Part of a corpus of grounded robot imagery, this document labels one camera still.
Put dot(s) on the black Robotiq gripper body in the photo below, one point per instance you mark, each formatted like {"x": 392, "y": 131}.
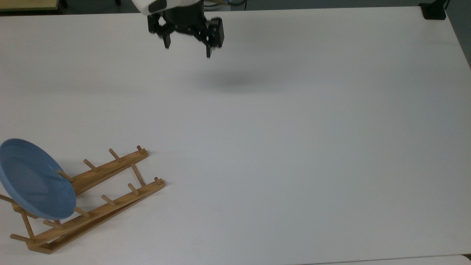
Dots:
{"x": 186, "y": 20}

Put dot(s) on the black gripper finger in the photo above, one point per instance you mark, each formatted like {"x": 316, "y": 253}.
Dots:
{"x": 213, "y": 38}
{"x": 165, "y": 35}

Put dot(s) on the blue round plate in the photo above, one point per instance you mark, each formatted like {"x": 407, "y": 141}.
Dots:
{"x": 35, "y": 180}

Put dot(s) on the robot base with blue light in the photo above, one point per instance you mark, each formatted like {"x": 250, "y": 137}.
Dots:
{"x": 220, "y": 3}

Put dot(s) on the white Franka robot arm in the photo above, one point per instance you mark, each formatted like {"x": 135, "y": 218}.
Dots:
{"x": 162, "y": 5}

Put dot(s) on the wooden plate rack with pegs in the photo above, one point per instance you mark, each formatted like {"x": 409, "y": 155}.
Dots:
{"x": 106, "y": 171}

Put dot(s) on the yellow wooden board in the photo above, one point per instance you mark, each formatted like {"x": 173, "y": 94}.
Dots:
{"x": 27, "y": 3}

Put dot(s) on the black clamp mount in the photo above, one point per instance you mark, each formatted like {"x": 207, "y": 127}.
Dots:
{"x": 433, "y": 10}

